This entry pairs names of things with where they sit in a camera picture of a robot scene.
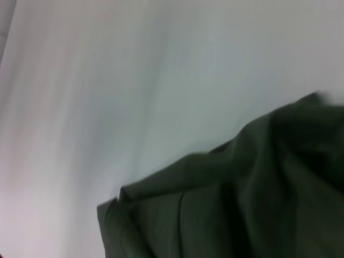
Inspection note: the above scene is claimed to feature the dark green FREE t-shirt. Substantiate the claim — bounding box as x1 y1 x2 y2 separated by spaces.
96 91 344 258

